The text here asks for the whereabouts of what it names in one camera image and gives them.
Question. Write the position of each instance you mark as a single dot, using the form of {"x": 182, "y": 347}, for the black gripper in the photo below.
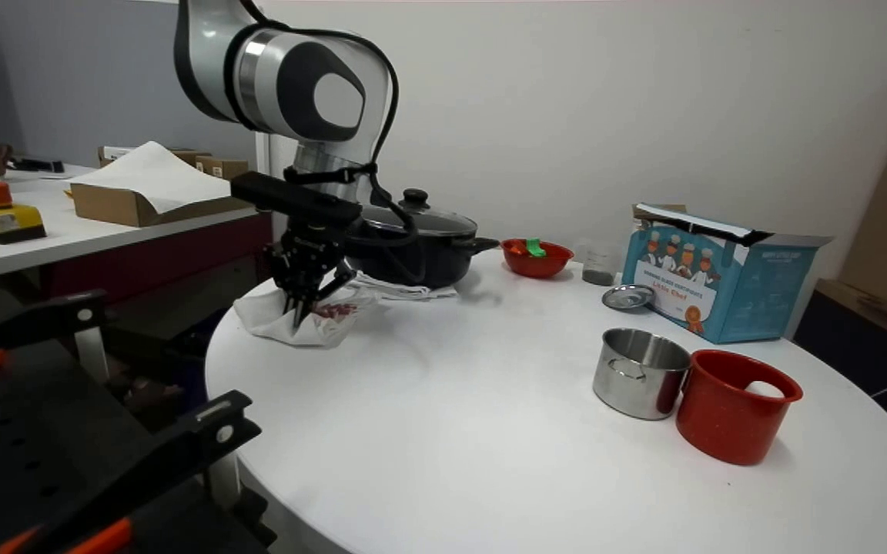
{"x": 316, "y": 246}

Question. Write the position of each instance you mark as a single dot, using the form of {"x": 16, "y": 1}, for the white towel with red stripes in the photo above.
{"x": 330, "y": 323}

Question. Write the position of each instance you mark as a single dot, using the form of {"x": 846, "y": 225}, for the small silver pot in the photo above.
{"x": 631, "y": 390}

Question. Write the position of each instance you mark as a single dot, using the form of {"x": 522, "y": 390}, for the red orange cup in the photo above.
{"x": 725, "y": 425}

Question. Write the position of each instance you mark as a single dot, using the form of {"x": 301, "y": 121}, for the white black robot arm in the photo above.
{"x": 277, "y": 72}

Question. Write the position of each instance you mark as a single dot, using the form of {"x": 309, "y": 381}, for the white cloth under black pot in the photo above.
{"x": 414, "y": 291}

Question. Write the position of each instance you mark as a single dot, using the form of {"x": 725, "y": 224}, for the black cooking pot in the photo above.
{"x": 429, "y": 262}

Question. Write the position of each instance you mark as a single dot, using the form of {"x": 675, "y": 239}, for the glass pot lid black knob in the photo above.
{"x": 433, "y": 219}

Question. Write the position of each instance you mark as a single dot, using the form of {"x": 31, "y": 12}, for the white cylinder inside cup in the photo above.
{"x": 765, "y": 390}

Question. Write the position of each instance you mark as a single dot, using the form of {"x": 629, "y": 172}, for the shallow cardboard tray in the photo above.
{"x": 114, "y": 205}

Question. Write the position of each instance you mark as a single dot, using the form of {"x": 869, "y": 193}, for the green item in bowl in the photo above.
{"x": 535, "y": 246}

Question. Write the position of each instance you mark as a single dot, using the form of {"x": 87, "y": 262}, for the red bowl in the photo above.
{"x": 537, "y": 262}

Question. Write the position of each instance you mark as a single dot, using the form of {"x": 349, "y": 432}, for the white desk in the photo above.
{"x": 74, "y": 240}

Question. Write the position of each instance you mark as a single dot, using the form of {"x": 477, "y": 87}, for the small dark grey block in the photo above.
{"x": 599, "y": 278}

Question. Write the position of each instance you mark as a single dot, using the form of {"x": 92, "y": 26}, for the small black desk item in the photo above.
{"x": 38, "y": 165}

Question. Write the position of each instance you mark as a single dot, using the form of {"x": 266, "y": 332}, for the black metal stand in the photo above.
{"x": 54, "y": 450}

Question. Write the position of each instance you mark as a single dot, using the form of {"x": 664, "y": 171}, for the small round silver lid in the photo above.
{"x": 629, "y": 301}

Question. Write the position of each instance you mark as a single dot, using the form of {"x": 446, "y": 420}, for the yellow device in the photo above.
{"x": 0, "y": 224}

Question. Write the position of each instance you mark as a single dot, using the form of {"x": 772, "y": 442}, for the blue printed cardboard box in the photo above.
{"x": 714, "y": 280}

